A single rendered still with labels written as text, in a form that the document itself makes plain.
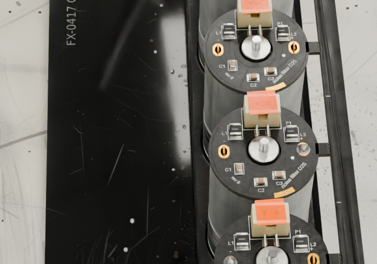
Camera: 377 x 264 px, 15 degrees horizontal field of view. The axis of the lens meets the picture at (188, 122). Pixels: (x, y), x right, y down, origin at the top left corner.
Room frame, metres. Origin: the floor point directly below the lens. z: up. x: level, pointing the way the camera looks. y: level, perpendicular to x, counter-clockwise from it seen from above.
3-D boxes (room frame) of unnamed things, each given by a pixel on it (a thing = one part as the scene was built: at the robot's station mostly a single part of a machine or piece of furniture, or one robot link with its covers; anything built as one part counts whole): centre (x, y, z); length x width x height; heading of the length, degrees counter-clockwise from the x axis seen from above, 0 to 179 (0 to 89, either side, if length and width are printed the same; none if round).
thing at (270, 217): (0.15, -0.02, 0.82); 0.01 x 0.01 x 0.01; 2
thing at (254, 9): (0.20, -0.02, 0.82); 0.01 x 0.01 x 0.01; 2
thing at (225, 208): (0.17, -0.02, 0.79); 0.02 x 0.02 x 0.05
